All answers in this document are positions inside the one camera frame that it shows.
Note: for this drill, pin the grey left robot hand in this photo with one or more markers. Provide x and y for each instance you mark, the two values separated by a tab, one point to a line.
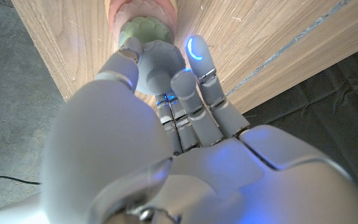
110	146

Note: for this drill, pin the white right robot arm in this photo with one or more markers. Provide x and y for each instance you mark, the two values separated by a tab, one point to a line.
14	211

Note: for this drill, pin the grey tape outline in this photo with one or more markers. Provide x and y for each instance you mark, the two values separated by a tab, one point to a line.
291	43

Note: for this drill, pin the black backdrop curtain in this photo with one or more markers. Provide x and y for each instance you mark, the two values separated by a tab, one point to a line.
328	109

